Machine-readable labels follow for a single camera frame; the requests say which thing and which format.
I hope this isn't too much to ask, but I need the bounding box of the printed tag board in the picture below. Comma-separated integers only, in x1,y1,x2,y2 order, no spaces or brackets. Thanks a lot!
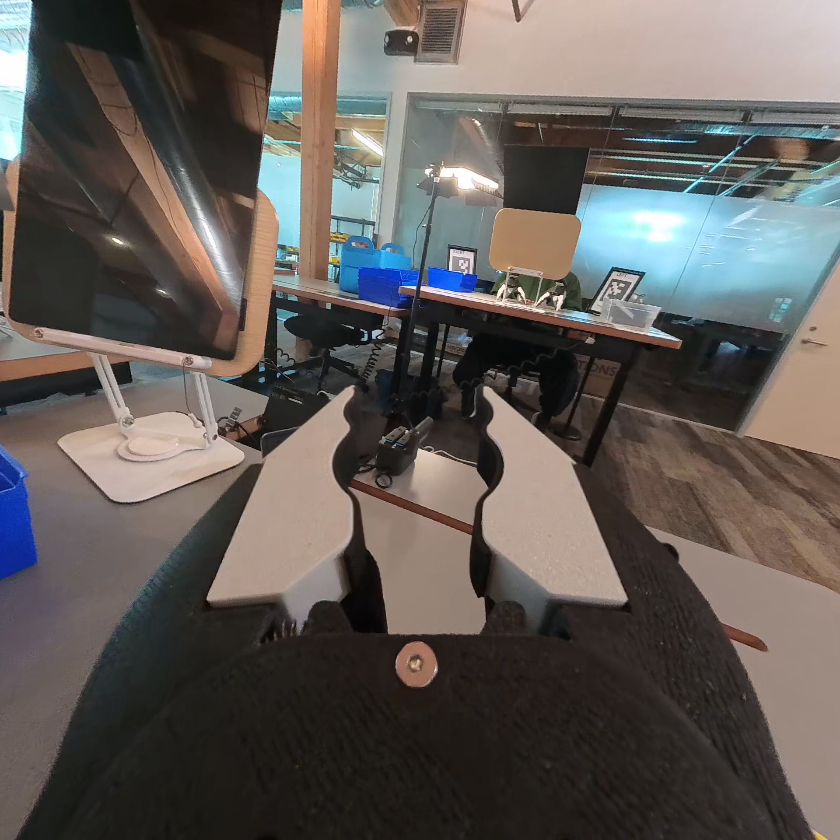
587,267,648,316

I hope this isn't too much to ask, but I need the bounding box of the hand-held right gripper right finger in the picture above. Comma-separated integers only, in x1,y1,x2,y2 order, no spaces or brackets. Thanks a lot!
469,386,630,626

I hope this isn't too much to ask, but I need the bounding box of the black square panel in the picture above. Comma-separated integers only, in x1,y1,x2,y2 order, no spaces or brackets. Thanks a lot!
502,144,591,217

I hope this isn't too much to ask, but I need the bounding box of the white screen stand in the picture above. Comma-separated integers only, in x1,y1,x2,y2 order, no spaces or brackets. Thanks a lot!
26,328,245,505

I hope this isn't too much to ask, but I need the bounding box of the studio light on stand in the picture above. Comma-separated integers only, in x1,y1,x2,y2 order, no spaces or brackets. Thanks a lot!
384,164,504,422

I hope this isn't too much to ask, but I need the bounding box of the dark screen with tan frame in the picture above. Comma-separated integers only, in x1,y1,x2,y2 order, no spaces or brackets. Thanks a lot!
3,0,284,379

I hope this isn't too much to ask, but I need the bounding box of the blue storage bin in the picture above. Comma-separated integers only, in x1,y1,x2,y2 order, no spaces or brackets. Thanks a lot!
0,446,39,580

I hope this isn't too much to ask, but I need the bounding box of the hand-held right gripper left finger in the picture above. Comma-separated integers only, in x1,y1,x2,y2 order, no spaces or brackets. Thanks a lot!
206,386,388,632

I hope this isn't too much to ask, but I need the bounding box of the clear plastic box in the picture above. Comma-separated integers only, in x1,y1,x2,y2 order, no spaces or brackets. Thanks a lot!
600,298,663,328

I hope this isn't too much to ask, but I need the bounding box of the green holder with white parts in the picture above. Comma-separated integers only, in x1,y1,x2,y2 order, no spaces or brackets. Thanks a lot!
492,269,585,310

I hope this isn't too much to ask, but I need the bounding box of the brown top table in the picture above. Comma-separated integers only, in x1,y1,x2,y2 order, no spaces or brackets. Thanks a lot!
400,285,684,468
272,276,421,395
0,338,133,409

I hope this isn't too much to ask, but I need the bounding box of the small black charger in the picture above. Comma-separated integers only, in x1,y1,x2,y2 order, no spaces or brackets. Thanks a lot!
375,416,436,490

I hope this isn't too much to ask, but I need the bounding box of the cardboard box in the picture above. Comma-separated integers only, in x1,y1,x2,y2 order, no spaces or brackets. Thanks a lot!
577,357,622,399

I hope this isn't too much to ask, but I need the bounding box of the wall air vent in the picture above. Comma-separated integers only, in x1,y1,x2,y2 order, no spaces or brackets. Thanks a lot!
415,0,467,65

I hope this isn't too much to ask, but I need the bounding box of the black laptop bag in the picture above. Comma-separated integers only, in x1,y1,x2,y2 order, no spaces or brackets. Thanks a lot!
261,387,333,434

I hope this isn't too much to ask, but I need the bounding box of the wooden post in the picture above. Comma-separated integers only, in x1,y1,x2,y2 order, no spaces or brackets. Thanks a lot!
298,0,343,283

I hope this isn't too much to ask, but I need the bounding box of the white door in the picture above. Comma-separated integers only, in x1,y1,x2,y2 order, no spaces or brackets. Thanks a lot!
742,262,840,442

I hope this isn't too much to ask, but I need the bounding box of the glass wall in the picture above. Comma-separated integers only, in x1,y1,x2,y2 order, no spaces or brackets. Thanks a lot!
400,92,840,432

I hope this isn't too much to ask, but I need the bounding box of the blue tool case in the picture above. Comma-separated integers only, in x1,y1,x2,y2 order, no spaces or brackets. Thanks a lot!
339,236,413,290

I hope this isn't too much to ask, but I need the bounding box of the tan rounded board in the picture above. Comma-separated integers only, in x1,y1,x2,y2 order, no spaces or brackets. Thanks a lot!
491,208,584,278

